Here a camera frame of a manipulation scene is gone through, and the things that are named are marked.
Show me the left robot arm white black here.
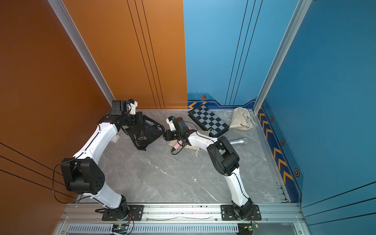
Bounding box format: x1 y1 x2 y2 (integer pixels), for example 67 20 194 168
59 111 146 221

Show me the green circuit board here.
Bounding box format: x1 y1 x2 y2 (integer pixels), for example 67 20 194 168
111 224 130 235
244 224 259 234

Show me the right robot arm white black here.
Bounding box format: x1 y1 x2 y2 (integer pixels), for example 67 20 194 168
164 116 256 220

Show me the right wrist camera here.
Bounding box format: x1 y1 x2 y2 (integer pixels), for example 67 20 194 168
166 116 176 131

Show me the silver cylinder flashlight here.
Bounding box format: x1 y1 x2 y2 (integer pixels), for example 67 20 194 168
229 138 248 146

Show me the white earbuds case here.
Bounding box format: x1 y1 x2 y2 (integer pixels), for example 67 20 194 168
111 135 120 143

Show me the green circuit board right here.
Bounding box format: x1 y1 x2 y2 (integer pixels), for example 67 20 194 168
244 224 259 234

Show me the green circuit board left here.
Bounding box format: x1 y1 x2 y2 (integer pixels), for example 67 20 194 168
111 224 130 235

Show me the beige drawstring bag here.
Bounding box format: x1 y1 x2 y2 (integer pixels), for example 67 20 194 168
224 107 258 131
168 130 210 152

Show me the aluminium front rail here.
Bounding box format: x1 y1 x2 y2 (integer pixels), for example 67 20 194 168
59 203 305 224

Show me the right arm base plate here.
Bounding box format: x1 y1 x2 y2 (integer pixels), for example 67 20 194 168
220 205 262 221

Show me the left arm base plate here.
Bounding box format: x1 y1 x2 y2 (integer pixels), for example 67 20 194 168
102 205 144 221

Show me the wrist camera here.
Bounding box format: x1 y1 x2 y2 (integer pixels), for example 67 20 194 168
110 99 138 116
166 116 176 131

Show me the black cloth bag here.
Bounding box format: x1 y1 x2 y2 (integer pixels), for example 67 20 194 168
123 117 165 151

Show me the pink hair dryer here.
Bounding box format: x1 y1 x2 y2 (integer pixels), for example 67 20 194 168
171 141 185 155

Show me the black white chessboard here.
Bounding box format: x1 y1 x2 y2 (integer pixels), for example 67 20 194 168
188 104 229 138

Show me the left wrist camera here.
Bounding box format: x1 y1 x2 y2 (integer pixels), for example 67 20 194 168
110 99 138 116

